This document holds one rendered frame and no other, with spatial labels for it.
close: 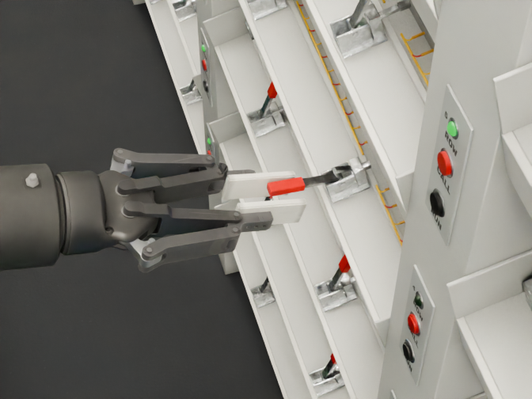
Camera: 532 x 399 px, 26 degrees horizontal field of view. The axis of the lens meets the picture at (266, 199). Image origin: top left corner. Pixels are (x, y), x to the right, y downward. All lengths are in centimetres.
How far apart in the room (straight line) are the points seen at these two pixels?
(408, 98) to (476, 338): 22
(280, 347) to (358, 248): 65
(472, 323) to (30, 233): 39
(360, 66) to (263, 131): 49
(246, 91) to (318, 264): 28
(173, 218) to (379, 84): 23
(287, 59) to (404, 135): 35
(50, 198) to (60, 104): 126
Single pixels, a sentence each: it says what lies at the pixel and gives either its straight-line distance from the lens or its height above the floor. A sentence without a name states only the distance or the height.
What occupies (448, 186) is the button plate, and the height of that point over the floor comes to 106.
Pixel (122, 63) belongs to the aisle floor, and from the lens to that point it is 232.
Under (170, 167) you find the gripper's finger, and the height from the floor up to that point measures 80.
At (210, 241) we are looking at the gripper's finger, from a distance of 105.
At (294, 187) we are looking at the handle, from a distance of 110.
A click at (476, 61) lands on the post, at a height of 117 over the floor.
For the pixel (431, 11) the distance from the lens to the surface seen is 74.
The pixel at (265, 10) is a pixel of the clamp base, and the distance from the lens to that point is 130.
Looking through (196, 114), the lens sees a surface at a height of 16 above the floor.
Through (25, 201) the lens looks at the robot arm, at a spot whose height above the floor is 87.
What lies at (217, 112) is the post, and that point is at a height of 42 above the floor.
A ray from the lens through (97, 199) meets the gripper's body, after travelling 102.
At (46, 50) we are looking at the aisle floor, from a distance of 237.
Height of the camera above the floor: 165
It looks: 53 degrees down
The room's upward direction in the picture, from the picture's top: straight up
